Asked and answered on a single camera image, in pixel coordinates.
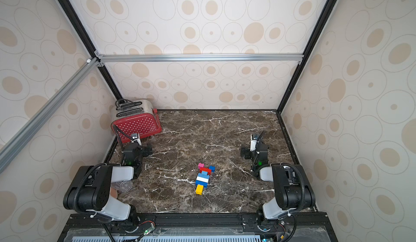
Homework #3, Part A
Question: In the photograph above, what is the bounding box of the red long lego brick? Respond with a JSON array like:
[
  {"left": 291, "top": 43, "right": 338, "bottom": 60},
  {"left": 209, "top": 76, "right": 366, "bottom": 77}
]
[{"left": 199, "top": 167, "right": 212, "bottom": 176}]

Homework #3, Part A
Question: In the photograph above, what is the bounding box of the white long lego brick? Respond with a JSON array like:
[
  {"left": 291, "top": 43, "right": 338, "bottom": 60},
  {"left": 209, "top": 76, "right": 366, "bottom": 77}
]
[{"left": 197, "top": 177, "right": 209, "bottom": 183}]

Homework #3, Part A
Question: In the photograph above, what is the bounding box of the yellow square lego brick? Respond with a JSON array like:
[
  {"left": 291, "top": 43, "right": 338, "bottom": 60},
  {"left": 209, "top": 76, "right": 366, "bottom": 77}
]
[{"left": 196, "top": 185, "right": 204, "bottom": 195}]

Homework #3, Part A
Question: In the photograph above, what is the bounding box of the light blue long lego brick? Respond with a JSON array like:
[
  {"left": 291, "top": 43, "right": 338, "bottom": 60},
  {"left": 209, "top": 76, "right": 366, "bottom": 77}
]
[{"left": 197, "top": 173, "right": 210, "bottom": 180}]

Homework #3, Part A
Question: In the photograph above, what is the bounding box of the dark blue long lego brick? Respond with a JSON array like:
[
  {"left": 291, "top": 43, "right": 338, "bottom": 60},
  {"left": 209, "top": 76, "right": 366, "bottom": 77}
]
[{"left": 195, "top": 180, "right": 208, "bottom": 187}]

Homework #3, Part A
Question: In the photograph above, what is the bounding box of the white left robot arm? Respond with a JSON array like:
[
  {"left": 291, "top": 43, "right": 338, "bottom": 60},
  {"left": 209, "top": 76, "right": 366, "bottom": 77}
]
[{"left": 63, "top": 133, "right": 152, "bottom": 226}]

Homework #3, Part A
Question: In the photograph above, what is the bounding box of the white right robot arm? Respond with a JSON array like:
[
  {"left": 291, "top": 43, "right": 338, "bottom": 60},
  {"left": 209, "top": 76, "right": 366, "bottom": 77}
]
[{"left": 240, "top": 132, "right": 316, "bottom": 222}]

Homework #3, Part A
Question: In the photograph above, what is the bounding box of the clear plastic cup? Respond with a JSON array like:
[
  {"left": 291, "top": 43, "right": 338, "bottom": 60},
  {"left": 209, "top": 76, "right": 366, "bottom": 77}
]
[{"left": 111, "top": 180, "right": 133, "bottom": 193}]

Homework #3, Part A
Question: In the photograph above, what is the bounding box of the red polka dot toaster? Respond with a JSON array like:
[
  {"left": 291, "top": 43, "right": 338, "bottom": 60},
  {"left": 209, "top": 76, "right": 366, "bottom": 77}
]
[{"left": 110, "top": 99, "right": 162, "bottom": 144}]

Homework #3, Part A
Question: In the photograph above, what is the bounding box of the orange plastic cup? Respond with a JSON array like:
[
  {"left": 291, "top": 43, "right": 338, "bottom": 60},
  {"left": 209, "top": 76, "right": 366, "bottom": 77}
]
[{"left": 110, "top": 188, "right": 118, "bottom": 199}]

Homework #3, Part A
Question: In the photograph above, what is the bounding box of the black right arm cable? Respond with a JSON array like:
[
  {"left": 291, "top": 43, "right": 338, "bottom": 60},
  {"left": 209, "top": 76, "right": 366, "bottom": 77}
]
[{"left": 251, "top": 129, "right": 307, "bottom": 213}]

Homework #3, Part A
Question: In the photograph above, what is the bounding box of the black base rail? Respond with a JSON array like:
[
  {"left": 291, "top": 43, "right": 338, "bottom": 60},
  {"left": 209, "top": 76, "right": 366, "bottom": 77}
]
[{"left": 58, "top": 212, "right": 337, "bottom": 242}]

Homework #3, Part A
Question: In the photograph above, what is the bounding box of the horizontal aluminium frame bar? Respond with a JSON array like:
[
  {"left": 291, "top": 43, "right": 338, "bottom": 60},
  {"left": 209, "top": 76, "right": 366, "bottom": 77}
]
[{"left": 95, "top": 53, "right": 304, "bottom": 62}]

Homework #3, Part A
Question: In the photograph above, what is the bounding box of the left aluminium frame bar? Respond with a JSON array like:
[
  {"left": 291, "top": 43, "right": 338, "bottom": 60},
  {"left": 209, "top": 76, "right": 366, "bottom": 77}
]
[{"left": 1, "top": 58, "right": 98, "bottom": 172}]

